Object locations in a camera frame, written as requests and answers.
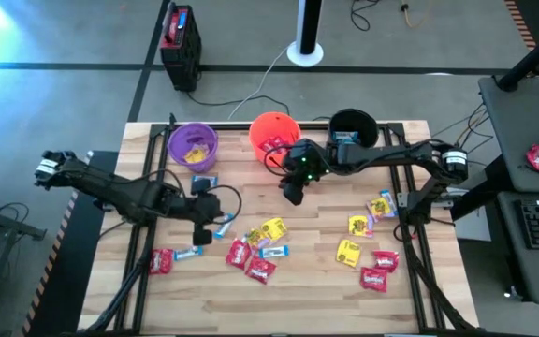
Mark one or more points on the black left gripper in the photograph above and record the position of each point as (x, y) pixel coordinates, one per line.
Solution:
(204, 209)

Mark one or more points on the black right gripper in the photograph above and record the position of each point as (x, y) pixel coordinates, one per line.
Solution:
(308, 171)

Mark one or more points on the white blue Hershey's bar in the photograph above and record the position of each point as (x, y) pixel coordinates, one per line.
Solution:
(274, 252)
(345, 136)
(188, 253)
(213, 180)
(223, 226)

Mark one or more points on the yellow Sour Patch packet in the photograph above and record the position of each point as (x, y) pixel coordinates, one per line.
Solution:
(201, 149)
(360, 226)
(193, 157)
(273, 229)
(348, 253)
(256, 238)
(378, 209)

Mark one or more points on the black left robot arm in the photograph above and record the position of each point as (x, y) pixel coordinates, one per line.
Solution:
(110, 187)

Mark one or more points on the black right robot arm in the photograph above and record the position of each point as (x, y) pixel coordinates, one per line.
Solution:
(391, 154)

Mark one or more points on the orange pumpkin face bucket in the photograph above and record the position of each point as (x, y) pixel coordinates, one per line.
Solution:
(262, 126)

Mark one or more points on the purple plastic bucket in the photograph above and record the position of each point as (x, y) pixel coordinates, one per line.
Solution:
(180, 138)

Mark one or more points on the black plastic bucket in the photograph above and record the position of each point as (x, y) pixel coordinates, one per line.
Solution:
(368, 125)

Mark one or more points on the blue white marker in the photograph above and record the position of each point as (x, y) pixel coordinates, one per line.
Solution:
(389, 202)

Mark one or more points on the white base floor stand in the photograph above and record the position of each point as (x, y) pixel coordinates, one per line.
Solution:
(305, 56)

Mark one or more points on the black hazard striped platform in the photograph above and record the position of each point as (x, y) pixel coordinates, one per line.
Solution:
(73, 271)

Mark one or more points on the black and red toolbox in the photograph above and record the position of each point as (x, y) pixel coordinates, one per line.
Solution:
(185, 61)

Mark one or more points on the grey clamp box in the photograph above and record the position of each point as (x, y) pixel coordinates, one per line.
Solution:
(447, 197)

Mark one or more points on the red box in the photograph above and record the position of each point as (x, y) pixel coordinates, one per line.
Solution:
(172, 32)

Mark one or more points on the small blue item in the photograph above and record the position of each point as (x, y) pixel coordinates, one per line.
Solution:
(181, 19)

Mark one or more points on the black floor stand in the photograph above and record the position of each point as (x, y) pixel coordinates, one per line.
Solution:
(7, 224)

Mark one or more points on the grey side desk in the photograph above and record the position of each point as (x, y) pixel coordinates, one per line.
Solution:
(517, 140)

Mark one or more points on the black slanted pole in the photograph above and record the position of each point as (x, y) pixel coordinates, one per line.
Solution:
(527, 65)

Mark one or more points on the grey low desk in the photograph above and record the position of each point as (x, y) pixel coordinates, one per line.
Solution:
(531, 273)

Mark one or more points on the silver frame bracket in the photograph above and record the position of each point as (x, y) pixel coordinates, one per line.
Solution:
(401, 200)

